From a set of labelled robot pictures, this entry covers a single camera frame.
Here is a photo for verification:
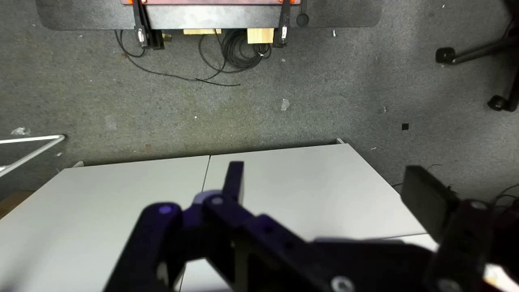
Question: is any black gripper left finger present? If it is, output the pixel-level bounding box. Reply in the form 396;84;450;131
104;161;306;292

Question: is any black office chair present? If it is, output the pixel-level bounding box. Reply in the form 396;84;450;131
435;0;519;114

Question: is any grey lower counter cabinet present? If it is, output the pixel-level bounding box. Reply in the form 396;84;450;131
0;144;437;292

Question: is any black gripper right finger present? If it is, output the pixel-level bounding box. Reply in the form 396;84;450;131
401;165;494;292

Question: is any metal tube frame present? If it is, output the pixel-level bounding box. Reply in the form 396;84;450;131
0;135;67;178

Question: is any dark desk with cables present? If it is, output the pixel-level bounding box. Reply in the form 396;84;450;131
36;0;385;88

